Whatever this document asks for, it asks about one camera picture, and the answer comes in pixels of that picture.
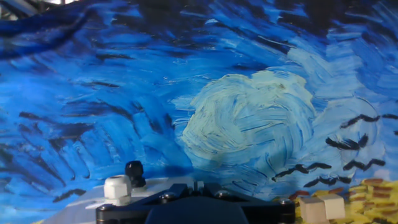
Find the white plastic drawer cabinet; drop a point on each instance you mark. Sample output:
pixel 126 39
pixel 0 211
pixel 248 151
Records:
pixel 77 211

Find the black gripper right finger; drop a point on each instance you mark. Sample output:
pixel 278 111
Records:
pixel 270 213

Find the light wooden cube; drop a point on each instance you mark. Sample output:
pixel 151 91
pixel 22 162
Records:
pixel 312 211
pixel 334 206

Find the wheatfield painting print cloth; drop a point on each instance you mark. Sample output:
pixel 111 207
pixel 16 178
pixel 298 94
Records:
pixel 93 93

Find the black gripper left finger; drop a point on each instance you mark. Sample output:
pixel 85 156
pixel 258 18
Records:
pixel 124 214

